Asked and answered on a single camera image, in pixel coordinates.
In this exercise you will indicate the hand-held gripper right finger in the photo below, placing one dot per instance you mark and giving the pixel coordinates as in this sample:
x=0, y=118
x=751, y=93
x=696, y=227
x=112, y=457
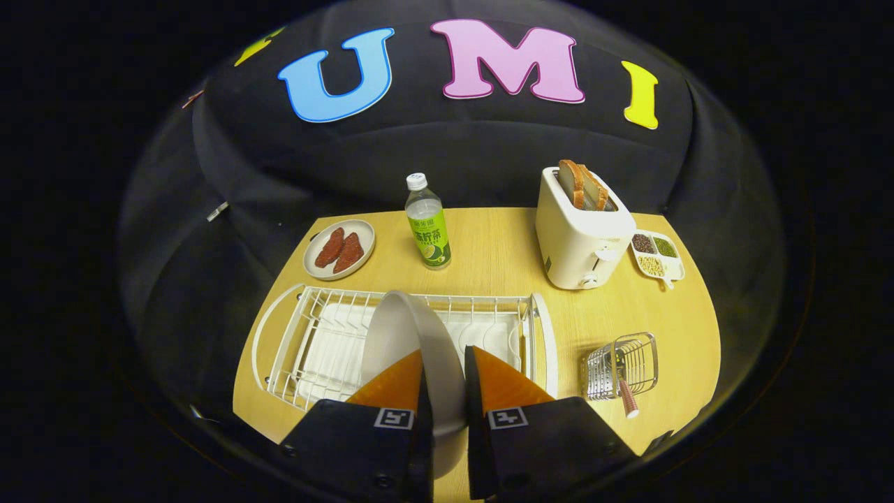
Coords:
x=545, y=447

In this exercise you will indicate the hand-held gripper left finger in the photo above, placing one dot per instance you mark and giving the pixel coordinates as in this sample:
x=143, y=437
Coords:
x=363, y=447

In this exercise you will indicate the metal spoon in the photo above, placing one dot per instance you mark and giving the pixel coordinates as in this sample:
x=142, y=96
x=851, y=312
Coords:
x=628, y=402

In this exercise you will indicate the white plate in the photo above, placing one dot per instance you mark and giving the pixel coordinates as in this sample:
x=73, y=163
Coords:
x=412, y=328

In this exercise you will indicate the small beige plate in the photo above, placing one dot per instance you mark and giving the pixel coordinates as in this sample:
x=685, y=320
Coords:
x=364, y=234

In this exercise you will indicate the white divided bean dish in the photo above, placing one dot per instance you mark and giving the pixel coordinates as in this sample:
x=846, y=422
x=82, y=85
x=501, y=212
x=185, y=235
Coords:
x=672, y=265

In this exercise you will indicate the red sausage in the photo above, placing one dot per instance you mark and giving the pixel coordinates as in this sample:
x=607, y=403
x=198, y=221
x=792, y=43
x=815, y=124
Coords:
x=329, y=248
x=348, y=253

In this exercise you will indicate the white toaster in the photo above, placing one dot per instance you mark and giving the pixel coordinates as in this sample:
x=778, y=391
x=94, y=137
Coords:
x=573, y=244

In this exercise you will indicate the green label drink bottle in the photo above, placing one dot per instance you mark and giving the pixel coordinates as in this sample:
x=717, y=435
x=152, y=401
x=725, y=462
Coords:
x=427, y=234

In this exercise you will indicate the white clip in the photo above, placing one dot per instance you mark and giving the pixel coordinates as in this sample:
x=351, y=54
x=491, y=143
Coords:
x=217, y=212

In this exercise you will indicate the red clip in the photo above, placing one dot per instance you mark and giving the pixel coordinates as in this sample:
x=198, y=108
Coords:
x=193, y=98

